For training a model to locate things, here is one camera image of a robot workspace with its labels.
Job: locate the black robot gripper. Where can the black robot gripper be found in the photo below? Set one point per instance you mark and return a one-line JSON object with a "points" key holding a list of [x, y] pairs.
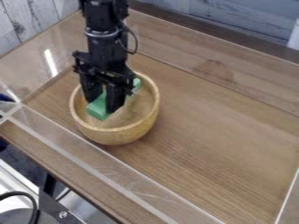
{"points": [[103, 66]]}

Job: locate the clear acrylic tray wall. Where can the clear acrylic tray wall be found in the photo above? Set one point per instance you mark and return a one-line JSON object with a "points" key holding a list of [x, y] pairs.
{"points": [[217, 162]]}

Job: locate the green rectangular block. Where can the green rectangular block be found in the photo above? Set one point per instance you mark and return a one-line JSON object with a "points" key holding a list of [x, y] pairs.
{"points": [[96, 107]]}

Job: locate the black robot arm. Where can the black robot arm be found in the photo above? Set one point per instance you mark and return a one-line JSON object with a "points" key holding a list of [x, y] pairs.
{"points": [[105, 15]]}

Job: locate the black metal table leg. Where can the black metal table leg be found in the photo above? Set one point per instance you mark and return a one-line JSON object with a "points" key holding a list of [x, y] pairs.
{"points": [[49, 185]]}

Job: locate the brown wooden bowl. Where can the brown wooden bowl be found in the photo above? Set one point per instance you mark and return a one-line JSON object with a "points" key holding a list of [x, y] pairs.
{"points": [[129, 123]]}

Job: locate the blue object at left edge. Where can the blue object at left edge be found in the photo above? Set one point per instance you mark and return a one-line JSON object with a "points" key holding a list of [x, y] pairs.
{"points": [[5, 98]]}

